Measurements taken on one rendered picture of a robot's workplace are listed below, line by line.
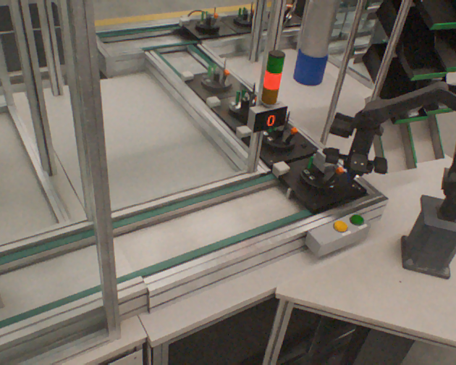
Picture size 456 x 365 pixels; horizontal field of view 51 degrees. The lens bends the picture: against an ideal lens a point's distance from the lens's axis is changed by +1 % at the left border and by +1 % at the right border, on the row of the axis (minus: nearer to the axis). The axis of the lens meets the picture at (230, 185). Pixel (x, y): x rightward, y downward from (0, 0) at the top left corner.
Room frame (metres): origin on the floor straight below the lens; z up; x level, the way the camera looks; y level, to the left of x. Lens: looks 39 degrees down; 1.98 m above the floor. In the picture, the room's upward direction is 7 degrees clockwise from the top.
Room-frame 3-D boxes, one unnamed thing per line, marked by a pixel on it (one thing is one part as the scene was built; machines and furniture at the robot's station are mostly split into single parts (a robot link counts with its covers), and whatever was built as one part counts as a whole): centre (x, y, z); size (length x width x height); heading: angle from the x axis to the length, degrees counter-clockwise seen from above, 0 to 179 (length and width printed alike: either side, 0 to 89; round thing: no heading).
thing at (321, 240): (1.10, -0.36, 0.93); 0.21 x 0.07 x 0.06; 125
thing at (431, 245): (1.12, -0.67, 0.96); 0.15 x 0.15 x 0.20; 81
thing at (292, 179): (1.33, -0.31, 0.96); 0.24 x 0.24 x 0.02; 35
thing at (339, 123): (1.22, -0.34, 1.27); 0.12 x 0.08 x 0.11; 72
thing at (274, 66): (1.31, -0.09, 1.38); 0.05 x 0.05 x 0.05
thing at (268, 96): (1.31, -0.09, 1.28); 0.05 x 0.05 x 0.05
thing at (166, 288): (1.04, -0.17, 0.91); 0.89 x 0.06 x 0.11; 125
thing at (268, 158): (1.54, -0.16, 1.01); 0.24 x 0.24 x 0.13; 35
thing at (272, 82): (1.31, -0.09, 1.33); 0.05 x 0.05 x 0.05
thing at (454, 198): (1.11, -0.66, 1.15); 0.09 x 0.07 x 0.06; 162
